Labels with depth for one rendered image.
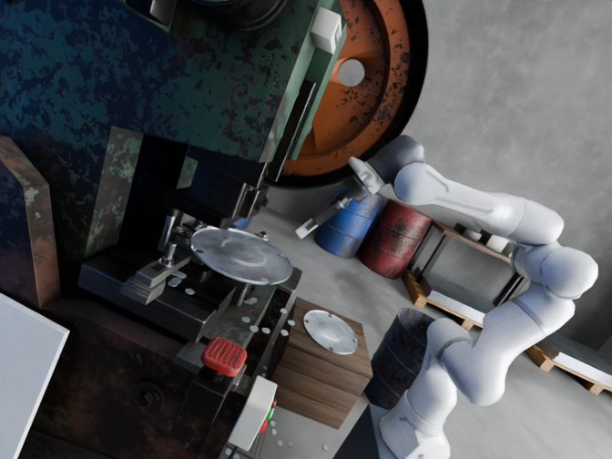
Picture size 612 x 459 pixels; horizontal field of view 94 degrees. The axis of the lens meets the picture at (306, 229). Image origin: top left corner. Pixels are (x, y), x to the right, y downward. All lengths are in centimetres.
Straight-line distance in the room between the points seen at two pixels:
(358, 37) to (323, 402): 146
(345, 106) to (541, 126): 374
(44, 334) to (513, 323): 106
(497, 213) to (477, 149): 355
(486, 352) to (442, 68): 376
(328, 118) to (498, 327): 82
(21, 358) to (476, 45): 449
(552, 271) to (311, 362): 92
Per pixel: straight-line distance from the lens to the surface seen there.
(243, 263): 77
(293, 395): 149
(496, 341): 88
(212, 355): 54
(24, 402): 92
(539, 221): 88
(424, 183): 72
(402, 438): 103
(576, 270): 85
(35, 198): 79
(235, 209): 72
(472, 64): 440
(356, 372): 140
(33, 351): 86
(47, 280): 84
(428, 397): 95
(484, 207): 78
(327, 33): 58
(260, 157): 56
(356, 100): 111
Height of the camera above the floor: 114
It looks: 16 degrees down
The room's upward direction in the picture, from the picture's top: 24 degrees clockwise
